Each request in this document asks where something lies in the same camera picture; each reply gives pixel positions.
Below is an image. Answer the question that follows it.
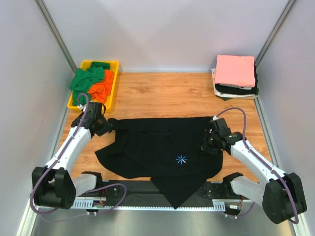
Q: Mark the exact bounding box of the black t shirt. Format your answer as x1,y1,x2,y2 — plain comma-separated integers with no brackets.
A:
95,117,223,209

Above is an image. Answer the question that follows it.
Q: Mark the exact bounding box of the yellow plastic tray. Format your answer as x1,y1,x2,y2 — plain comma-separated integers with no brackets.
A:
67,60,120,113

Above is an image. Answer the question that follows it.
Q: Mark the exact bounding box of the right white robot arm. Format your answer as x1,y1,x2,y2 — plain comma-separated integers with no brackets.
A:
203,118,307,224

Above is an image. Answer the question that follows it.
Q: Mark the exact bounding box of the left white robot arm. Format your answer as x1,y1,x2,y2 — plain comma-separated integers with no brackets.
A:
30,102,112,214

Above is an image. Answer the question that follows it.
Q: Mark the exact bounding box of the stack of folded shirts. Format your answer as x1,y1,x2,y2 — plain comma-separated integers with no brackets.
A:
212,66,259,101

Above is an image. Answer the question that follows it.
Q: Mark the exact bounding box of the orange t shirt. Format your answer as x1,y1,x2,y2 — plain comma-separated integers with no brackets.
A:
88,70,114,103

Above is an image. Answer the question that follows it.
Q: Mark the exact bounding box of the green t shirt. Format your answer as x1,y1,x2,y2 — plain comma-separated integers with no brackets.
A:
70,61,111,106

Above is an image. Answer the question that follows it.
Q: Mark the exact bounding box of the pink folded t shirt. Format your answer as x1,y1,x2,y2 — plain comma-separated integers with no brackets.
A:
214,55,255,88

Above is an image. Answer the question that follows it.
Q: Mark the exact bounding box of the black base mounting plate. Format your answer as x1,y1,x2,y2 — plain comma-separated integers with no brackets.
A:
99,179,252,207

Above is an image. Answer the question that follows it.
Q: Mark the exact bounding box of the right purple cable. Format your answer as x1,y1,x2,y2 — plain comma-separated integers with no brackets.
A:
213,107,300,224

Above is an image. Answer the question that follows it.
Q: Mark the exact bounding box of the purple cable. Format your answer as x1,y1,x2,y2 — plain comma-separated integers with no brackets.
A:
29,92,127,223
213,107,300,224

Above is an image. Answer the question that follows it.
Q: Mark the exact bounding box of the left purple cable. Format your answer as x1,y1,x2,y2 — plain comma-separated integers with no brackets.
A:
29,92,127,223

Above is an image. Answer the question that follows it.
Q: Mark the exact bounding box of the aluminium frame rail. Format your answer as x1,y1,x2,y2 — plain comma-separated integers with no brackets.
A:
71,179,254,211

